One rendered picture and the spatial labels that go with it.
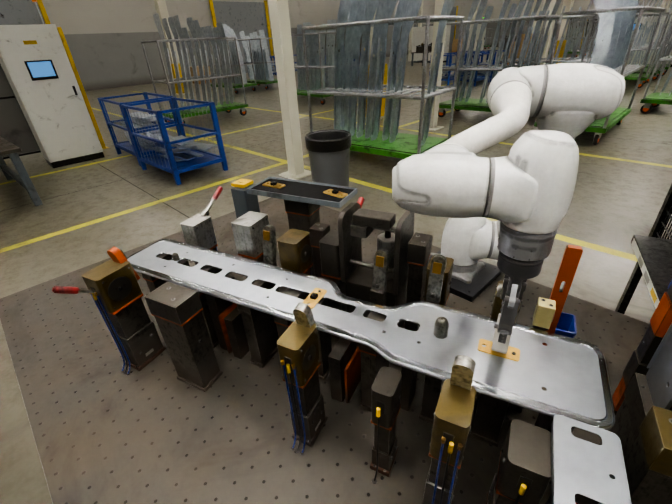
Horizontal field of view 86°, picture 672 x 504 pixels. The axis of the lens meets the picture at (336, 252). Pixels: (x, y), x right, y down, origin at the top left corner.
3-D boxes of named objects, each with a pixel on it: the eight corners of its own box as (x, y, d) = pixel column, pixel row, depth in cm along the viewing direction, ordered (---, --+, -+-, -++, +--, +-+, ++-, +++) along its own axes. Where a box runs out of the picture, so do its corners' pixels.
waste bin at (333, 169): (301, 199, 423) (294, 136, 386) (331, 187, 453) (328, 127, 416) (331, 210, 392) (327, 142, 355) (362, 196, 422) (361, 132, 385)
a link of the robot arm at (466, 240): (440, 246, 163) (446, 200, 152) (483, 250, 158) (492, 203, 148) (439, 263, 149) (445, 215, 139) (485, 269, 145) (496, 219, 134)
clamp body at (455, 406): (413, 528, 77) (426, 429, 59) (428, 476, 86) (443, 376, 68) (445, 545, 74) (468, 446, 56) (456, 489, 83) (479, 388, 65)
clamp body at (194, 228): (202, 302, 148) (178, 223, 130) (222, 287, 157) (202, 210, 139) (216, 307, 145) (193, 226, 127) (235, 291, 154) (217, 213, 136)
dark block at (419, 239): (401, 354, 119) (407, 242, 97) (407, 340, 124) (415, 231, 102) (416, 358, 116) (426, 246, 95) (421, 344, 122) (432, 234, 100)
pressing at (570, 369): (109, 269, 119) (108, 265, 118) (165, 238, 136) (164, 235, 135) (617, 438, 62) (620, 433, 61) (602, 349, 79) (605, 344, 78)
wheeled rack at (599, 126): (600, 147, 542) (646, 5, 451) (530, 139, 603) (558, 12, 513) (626, 124, 656) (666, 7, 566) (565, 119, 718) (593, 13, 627)
